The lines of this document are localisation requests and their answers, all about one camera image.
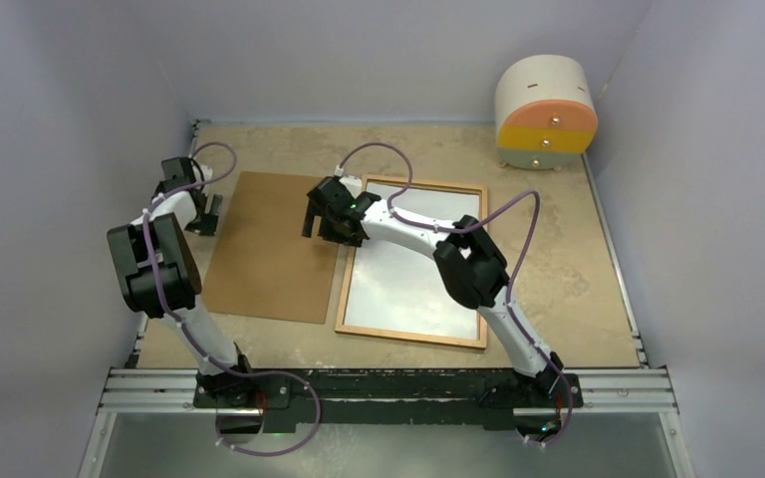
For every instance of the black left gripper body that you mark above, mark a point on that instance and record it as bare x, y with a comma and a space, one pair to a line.
161, 188

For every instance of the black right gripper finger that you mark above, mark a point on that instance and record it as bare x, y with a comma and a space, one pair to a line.
325, 231
309, 220

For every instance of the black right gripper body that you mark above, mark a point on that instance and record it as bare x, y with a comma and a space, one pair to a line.
340, 236

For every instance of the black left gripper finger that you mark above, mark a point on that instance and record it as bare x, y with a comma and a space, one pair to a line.
213, 211
204, 225

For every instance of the brown frame backing board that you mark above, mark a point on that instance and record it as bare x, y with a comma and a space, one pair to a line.
262, 266

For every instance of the wooden picture frame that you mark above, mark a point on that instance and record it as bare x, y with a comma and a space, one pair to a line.
349, 310

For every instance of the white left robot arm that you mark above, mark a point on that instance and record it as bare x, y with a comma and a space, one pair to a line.
158, 276

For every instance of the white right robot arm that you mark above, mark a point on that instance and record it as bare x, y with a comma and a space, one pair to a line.
472, 268

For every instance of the round pastel drawer cabinet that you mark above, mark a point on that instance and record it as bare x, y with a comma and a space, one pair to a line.
545, 117

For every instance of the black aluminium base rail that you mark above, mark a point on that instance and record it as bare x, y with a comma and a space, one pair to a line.
492, 398

